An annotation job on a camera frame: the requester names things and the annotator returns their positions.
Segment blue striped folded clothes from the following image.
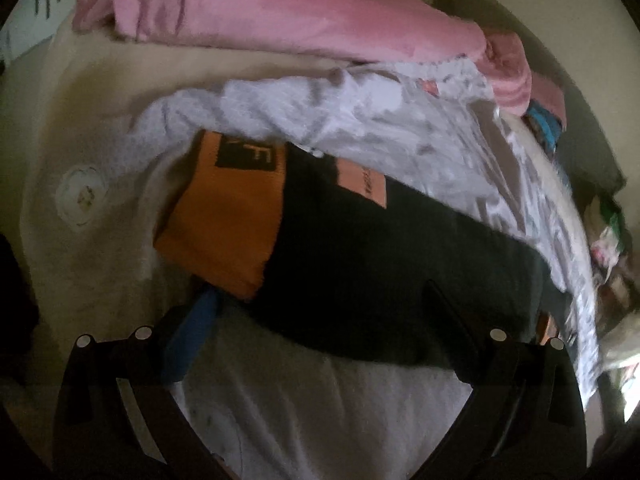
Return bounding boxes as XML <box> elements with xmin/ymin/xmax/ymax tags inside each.
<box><xmin>523</xmin><ymin>101</ymin><xmax>563</xmax><ymax>158</ymax></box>

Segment pile of folded clothes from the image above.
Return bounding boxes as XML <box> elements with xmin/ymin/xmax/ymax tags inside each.
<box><xmin>582</xmin><ymin>194</ymin><xmax>639</xmax><ymax>313</ymax></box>

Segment black sweater with orange patches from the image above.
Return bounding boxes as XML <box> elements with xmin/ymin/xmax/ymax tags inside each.
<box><xmin>154</xmin><ymin>131</ymin><xmax>572</xmax><ymax>370</ymax></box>

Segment white wardrobe with black handles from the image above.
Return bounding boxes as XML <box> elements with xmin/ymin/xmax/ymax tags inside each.
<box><xmin>1</xmin><ymin>0</ymin><xmax>76</xmax><ymax>68</ymax></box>

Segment dark grey headboard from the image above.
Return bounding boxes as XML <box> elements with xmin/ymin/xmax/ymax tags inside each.
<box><xmin>433</xmin><ymin>0</ymin><xmax>626</xmax><ymax>206</ymax></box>

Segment pink fleece blanket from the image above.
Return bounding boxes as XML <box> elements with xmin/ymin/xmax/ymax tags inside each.
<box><xmin>73</xmin><ymin>0</ymin><xmax>566</xmax><ymax>120</ymax></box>

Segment white strawberry bear duvet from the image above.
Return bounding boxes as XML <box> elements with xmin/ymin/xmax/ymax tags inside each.
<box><xmin>131</xmin><ymin>61</ymin><xmax>598</xmax><ymax>479</ymax></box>

